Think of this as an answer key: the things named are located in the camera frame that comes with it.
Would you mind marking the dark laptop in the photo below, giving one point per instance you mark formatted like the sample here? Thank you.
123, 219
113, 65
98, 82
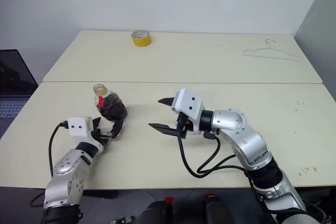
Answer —
14, 85

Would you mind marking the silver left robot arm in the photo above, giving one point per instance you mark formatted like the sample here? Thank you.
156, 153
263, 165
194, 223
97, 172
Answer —
65, 174

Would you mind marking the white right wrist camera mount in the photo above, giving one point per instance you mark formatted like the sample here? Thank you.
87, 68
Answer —
189, 103

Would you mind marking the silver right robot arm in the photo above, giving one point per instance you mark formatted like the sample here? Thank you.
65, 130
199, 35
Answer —
244, 140

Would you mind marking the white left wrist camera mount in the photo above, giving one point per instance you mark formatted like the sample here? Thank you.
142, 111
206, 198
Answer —
78, 127

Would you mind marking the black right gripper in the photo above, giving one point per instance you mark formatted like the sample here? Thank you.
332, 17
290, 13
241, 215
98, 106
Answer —
185, 127

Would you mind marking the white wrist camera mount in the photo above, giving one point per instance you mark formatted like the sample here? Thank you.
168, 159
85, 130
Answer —
78, 127
189, 103

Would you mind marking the dark soda plastic bottle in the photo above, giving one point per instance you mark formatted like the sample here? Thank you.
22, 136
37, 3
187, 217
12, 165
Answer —
113, 108

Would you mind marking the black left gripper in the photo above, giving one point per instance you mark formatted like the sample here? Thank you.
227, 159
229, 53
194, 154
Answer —
101, 137

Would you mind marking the yellow tape roll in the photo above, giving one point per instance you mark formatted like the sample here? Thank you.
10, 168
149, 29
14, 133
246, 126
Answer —
141, 41

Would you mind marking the dark rounded shape red top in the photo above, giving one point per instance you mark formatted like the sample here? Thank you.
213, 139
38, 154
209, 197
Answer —
216, 209
157, 212

